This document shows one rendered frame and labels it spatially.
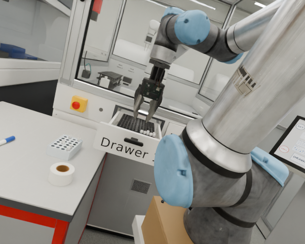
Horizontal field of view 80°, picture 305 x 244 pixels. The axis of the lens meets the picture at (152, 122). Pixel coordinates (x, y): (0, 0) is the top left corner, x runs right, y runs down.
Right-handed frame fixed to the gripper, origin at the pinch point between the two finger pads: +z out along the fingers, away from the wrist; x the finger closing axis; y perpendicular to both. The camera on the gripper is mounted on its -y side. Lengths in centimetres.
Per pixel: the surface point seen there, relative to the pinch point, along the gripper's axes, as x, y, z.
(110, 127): -9.9, -1.1, 7.7
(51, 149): -27.5, 3.1, 21.2
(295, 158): 78, -16, 0
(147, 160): 7.7, -1.1, 16.6
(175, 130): 22.0, -33.1, 10.3
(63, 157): -22.7, 3.2, 22.8
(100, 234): 0, -36, 100
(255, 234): 148, -77, 100
